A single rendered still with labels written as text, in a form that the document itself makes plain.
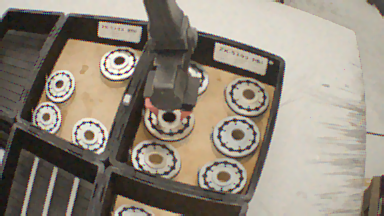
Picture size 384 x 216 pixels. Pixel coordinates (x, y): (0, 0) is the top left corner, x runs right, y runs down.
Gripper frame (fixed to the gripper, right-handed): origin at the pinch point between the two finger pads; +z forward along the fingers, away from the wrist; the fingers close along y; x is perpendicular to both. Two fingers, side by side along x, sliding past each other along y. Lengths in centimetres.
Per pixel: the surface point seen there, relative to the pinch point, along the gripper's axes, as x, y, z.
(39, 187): -27.3, -30.5, 3.7
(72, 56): 15.9, -29.6, 4.0
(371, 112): 84, 94, 89
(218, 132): -1.4, 10.2, 1.4
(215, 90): 11.3, 8.3, 4.5
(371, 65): 119, 98, 90
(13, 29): 26, -61, 3
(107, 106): 2.2, -14.5, 4.1
